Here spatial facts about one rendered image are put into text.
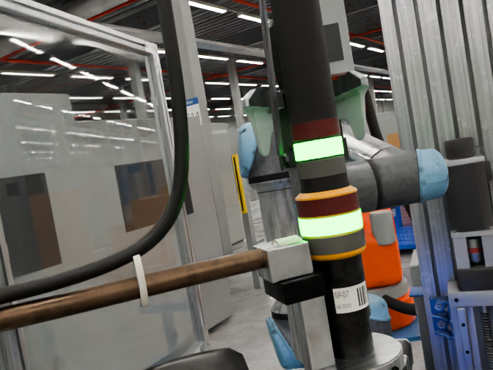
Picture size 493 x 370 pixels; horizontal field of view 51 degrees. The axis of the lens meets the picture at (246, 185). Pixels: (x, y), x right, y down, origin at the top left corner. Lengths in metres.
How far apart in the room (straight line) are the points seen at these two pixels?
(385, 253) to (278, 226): 3.27
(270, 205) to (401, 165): 0.40
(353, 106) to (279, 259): 0.20
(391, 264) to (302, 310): 4.00
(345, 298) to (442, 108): 0.91
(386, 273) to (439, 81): 3.22
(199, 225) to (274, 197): 3.94
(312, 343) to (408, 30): 0.98
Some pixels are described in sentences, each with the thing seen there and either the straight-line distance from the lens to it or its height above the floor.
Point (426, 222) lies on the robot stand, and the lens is 1.27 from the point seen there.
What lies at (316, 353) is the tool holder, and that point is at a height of 1.47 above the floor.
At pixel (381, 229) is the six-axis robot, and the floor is 0.86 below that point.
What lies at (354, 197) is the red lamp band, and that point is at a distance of 0.35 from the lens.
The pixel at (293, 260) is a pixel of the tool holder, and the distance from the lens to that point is 0.34.
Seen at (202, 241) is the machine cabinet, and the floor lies 0.89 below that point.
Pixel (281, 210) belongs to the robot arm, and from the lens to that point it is 1.07.
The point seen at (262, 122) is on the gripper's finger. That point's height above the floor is 1.64.
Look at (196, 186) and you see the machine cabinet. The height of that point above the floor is 1.41.
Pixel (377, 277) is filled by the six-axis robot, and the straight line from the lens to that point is 4.35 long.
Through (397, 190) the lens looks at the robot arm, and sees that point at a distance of 0.74.
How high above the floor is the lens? 1.61
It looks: 3 degrees down
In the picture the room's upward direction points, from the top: 10 degrees counter-clockwise
